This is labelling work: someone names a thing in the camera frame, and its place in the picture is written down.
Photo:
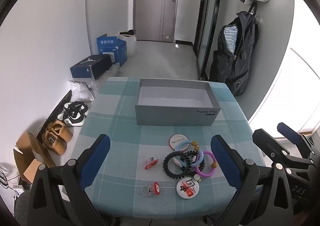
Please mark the blue carton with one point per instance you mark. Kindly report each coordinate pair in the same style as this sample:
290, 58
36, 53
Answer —
107, 43

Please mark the grey fabric chair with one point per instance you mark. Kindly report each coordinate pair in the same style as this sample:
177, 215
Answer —
22, 208

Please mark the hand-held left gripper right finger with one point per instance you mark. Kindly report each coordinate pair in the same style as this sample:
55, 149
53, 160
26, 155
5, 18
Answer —
225, 159

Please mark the grey cardboard box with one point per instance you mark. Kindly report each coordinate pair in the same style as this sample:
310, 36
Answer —
175, 116

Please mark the checked blue tablecloth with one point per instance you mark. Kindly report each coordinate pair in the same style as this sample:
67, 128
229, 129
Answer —
120, 121

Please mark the black white sneaker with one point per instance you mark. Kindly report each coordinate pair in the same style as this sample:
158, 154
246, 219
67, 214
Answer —
73, 119
75, 106

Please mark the red rimmed round badge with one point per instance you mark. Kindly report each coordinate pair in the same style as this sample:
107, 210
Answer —
176, 138

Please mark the black tripod stand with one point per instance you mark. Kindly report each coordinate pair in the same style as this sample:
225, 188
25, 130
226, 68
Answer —
216, 16

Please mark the red hair clip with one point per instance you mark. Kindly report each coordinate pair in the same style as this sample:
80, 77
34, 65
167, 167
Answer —
150, 164

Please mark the open brown cardboard box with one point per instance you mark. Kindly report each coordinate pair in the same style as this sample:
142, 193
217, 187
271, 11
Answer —
32, 151

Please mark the grey door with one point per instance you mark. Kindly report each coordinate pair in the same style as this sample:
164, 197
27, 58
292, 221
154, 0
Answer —
150, 3

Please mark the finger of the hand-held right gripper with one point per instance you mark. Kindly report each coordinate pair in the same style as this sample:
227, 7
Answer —
265, 138
290, 129

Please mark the black framed glass door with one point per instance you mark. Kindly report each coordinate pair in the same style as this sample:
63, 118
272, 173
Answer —
200, 41

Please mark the tan shoe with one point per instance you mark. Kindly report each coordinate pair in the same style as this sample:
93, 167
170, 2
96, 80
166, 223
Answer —
61, 129
53, 143

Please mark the black flat board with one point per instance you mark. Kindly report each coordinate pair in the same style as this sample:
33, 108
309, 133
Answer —
56, 111

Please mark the dark blue shoe box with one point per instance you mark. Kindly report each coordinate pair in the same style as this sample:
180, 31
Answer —
85, 68

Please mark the black backpack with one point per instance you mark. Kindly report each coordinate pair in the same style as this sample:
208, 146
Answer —
240, 66

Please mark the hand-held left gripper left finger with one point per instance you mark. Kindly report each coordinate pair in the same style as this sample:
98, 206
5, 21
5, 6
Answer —
97, 152

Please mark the white badge with red print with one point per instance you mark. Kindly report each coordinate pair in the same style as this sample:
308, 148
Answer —
187, 187

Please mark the striped shirt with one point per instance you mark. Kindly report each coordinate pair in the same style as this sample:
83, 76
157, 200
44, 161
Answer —
230, 38

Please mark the white sack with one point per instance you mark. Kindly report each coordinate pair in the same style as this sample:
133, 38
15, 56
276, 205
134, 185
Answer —
130, 43

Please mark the white plastic bags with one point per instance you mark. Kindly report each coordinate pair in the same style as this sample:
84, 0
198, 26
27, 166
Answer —
80, 91

